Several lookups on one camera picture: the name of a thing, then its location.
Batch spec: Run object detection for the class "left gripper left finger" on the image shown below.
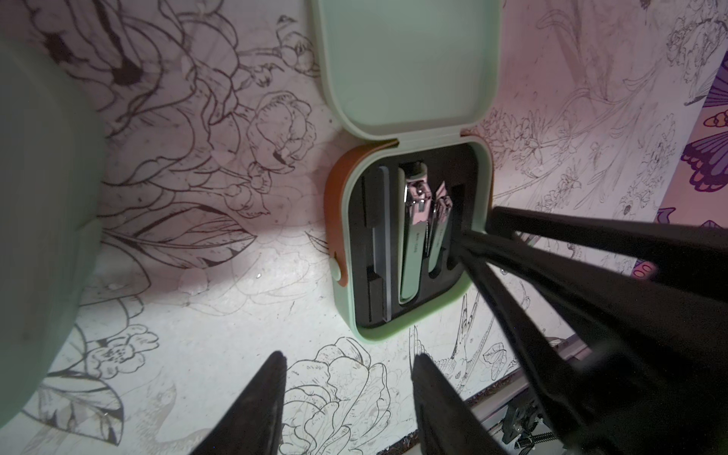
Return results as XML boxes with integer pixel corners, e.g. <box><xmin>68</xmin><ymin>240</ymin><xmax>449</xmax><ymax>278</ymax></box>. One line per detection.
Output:
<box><xmin>193</xmin><ymin>351</ymin><xmax>287</xmax><ymax>454</ymax></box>

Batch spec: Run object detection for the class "green case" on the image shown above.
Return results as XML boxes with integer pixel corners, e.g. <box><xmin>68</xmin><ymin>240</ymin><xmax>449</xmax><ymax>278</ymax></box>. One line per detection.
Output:
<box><xmin>1</xmin><ymin>39</ymin><xmax>106</xmax><ymax>422</ymax></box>
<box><xmin>313</xmin><ymin>1</ymin><xmax>502</xmax><ymax>342</ymax></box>

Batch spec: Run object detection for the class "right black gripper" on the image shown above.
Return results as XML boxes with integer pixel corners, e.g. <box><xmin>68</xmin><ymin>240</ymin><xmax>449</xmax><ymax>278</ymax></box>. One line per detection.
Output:
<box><xmin>454</xmin><ymin>207</ymin><xmax>727</xmax><ymax>454</ymax></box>

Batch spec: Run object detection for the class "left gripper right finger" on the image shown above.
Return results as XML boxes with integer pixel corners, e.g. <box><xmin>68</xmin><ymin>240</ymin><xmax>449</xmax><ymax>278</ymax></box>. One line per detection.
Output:
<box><xmin>411</xmin><ymin>354</ymin><xmax>505</xmax><ymax>455</ymax></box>

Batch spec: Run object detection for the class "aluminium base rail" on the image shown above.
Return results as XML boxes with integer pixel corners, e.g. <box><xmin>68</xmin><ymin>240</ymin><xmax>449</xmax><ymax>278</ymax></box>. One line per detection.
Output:
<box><xmin>374</xmin><ymin>334</ymin><xmax>593</xmax><ymax>455</ymax></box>

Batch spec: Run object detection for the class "green nail clipper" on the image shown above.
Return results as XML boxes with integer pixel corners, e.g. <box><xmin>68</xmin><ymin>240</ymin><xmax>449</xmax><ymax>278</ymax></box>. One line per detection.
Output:
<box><xmin>428</xmin><ymin>181</ymin><xmax>453</xmax><ymax>273</ymax></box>
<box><xmin>398</xmin><ymin>161</ymin><xmax>432</xmax><ymax>305</ymax></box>

